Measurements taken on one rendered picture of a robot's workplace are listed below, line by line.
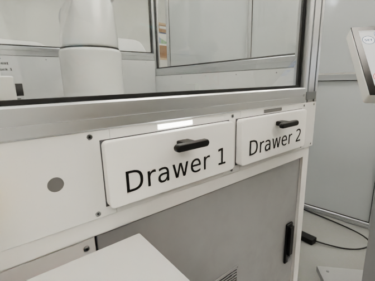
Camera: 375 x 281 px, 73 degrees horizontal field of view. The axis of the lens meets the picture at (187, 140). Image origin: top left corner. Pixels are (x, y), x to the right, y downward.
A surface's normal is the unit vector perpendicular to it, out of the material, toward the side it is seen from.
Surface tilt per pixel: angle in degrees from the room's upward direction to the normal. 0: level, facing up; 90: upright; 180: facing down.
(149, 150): 90
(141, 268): 0
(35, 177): 90
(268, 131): 90
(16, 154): 90
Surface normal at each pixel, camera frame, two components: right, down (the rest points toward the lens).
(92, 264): -0.02, -0.97
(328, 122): -0.70, 0.18
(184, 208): 0.62, 0.16
